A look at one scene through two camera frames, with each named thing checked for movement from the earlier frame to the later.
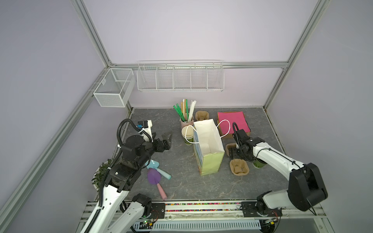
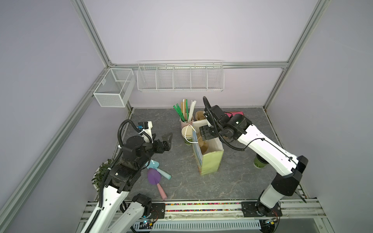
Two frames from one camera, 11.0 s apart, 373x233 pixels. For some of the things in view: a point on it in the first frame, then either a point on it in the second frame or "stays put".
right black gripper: [233, 155] → [204, 130]
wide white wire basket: [181, 76] stays put
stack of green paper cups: [187, 132] stays put
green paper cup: [258, 164] stays put
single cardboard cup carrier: [238, 166] → [203, 144]
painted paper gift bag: [208, 147] stays put
